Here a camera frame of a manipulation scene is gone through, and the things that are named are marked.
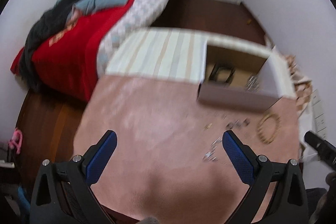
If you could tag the checkered beige cloth pile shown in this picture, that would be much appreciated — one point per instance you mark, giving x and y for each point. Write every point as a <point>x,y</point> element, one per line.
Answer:
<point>302,84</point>

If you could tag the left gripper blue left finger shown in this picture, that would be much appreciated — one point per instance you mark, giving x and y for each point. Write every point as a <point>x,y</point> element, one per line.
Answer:
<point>62,192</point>

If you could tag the black fuzzy garment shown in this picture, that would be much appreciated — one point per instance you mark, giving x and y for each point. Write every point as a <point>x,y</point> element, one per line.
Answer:
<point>50,23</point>

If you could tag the pink table cloth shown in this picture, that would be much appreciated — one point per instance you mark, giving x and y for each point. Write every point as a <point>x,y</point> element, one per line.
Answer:
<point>158,168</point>

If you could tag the bed with checkered sheet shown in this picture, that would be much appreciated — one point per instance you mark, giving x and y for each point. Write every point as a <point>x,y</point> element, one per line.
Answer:
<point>136,16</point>

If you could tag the white power strip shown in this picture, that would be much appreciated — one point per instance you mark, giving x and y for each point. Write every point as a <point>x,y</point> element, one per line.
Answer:
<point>318,115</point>

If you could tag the pink object on floor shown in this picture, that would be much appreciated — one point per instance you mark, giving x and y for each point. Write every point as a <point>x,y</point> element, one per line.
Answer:
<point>16,141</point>

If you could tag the red blanket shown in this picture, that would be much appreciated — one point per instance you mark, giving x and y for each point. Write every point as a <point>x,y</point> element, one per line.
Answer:
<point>66,62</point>

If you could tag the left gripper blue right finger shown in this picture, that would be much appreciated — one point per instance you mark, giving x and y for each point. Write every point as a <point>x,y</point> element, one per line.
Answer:
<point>288,203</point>

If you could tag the white cardboard box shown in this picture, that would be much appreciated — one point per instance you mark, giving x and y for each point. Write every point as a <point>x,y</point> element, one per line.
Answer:
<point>243,81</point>

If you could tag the striped table cloth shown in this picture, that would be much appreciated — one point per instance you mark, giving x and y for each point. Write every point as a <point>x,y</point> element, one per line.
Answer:
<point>173,53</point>

